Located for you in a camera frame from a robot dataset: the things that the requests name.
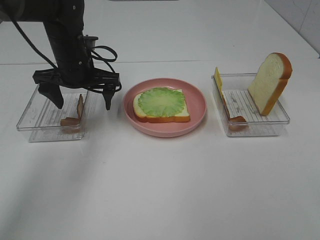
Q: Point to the green lettuce leaf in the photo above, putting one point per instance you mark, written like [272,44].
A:
[162,101]

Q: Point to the bacon strip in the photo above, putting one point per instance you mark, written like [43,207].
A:
[71,125]
[237,123]

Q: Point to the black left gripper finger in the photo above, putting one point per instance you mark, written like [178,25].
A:
[53,93]
[108,93]

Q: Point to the clear plastic bin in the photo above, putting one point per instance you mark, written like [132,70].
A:
[240,103]
[40,120]

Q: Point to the pink round plate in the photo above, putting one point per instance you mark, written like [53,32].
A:
[195,101]

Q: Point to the right clear plastic bin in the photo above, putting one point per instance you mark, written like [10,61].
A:
[240,103]

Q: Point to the left clear plastic bin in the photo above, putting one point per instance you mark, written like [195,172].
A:
[40,120]

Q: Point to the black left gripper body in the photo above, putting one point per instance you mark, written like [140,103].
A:
[74,55]

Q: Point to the white bread slice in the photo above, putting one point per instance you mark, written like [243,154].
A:
[270,81]
[162,119]

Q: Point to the yellow cheese slice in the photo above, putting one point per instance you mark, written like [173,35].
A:
[219,82]

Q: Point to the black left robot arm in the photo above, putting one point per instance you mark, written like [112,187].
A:
[63,21]

